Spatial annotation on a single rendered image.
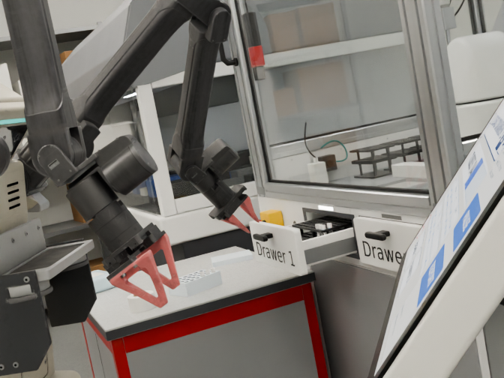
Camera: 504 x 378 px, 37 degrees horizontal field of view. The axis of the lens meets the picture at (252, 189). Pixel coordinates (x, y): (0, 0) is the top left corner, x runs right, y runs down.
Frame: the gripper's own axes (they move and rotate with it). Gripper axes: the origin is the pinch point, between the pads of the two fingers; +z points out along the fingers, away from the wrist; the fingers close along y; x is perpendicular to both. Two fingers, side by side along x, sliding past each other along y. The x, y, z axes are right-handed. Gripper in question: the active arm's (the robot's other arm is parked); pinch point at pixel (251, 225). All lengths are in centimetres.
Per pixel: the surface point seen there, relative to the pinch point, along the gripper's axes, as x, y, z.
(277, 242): -0.5, 1.4, 8.0
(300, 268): -11.3, -1.7, 12.3
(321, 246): -9.8, 6.1, 13.5
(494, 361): -105, -14, -6
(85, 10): 417, 116, -71
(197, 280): 24.1, -16.5, 6.9
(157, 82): 83, 30, -31
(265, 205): 45, 17, 15
